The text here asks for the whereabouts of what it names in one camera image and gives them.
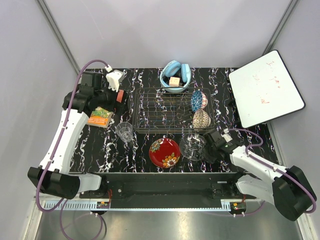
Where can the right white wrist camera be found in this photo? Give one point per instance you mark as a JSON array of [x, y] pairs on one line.
[[226, 135]]

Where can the light blue headphones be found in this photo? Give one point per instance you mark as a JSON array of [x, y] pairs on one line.
[[174, 66]]

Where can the red floral plate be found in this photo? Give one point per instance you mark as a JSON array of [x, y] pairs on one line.
[[164, 153]]

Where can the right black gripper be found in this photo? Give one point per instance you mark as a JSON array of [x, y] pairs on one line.
[[209, 159]]

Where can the light blue bowl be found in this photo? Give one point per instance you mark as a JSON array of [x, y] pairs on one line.
[[179, 89]]

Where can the beige patterned bowl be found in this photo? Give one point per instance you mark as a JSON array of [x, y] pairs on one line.
[[201, 119]]

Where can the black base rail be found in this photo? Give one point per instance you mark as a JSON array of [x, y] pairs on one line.
[[166, 191]]

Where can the pink plastic cup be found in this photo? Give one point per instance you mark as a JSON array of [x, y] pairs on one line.
[[120, 96]]

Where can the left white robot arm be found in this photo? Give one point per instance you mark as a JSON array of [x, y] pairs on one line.
[[53, 176]]

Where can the clear glass plate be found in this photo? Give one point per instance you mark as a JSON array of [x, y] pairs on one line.
[[192, 146]]

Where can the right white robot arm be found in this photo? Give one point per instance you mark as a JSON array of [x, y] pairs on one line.
[[288, 189]]

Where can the wire dish rack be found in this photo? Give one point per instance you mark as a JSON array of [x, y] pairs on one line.
[[158, 111]]

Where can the orange treehouse book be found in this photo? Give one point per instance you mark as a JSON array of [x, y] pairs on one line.
[[100, 117]]

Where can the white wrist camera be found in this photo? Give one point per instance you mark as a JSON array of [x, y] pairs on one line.
[[226, 135], [114, 79]]

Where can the blue patterned bowl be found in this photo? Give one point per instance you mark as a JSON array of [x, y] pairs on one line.
[[198, 100]]

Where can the beige cube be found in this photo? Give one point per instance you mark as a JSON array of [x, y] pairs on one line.
[[174, 82]]

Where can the white whiteboard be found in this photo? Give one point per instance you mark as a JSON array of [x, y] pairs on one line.
[[264, 90]]

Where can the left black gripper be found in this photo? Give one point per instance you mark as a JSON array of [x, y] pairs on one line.
[[121, 108]]

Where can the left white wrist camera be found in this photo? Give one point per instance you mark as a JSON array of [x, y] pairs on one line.
[[114, 79]]

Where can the clear drinking glass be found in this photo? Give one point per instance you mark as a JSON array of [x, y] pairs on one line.
[[125, 131]]

